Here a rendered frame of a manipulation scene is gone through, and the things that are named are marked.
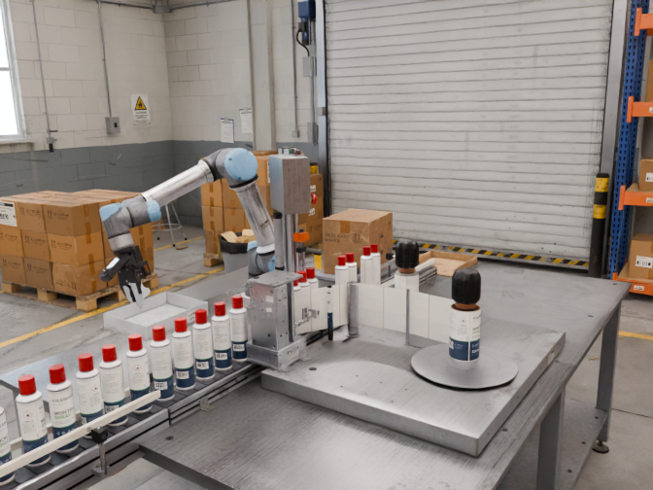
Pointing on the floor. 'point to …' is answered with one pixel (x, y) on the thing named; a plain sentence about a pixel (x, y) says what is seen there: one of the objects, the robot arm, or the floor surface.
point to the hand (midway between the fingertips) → (137, 305)
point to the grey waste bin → (234, 262)
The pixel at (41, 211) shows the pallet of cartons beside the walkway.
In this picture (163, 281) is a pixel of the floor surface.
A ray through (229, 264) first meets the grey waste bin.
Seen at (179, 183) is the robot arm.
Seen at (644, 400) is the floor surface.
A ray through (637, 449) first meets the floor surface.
